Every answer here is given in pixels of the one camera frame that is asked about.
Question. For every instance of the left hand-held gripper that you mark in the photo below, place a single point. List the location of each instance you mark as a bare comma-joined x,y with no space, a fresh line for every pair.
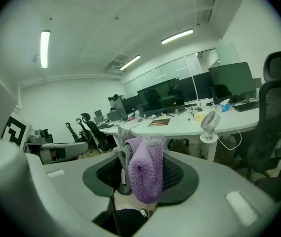
14,132

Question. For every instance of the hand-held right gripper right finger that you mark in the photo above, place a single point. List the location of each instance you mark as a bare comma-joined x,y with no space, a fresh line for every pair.
216,206

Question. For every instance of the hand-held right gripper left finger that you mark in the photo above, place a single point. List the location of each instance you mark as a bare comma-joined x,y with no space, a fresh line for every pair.
56,194

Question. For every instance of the purple fluffy sock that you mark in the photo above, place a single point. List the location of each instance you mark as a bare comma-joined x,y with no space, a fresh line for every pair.
142,176

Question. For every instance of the dark printed mouse pad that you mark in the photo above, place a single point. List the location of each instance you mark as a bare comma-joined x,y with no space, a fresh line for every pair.
158,122

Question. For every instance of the pink translucent case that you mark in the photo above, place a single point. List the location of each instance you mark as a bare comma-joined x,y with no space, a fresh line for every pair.
131,119

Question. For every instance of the glass jar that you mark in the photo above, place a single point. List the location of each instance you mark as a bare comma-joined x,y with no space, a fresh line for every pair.
137,114

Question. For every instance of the person's shoe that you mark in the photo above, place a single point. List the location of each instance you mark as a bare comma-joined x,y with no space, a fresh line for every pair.
144,212

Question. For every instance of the person's dark trouser leg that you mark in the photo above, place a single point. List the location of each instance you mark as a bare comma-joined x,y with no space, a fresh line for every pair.
128,221

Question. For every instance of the white desk fan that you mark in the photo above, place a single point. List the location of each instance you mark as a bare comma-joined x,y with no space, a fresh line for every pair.
210,121

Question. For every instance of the ceiling air vent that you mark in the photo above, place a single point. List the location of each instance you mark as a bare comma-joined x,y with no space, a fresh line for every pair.
116,63

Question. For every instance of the blue white packet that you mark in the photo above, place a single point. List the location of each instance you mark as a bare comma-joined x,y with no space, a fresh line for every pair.
227,108

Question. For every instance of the black curved monitor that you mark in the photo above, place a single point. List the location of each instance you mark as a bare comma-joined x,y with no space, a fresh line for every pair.
161,97

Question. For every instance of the long ceiling light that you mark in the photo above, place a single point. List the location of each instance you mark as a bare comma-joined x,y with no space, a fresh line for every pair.
130,62
177,36
45,49

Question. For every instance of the black keyboard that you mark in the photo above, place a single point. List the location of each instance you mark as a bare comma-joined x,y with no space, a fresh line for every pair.
247,105

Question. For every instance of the frosted glass partition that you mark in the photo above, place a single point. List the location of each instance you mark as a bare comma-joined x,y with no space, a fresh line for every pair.
170,68

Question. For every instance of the large black flat monitor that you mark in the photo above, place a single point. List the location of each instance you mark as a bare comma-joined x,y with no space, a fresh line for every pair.
231,80

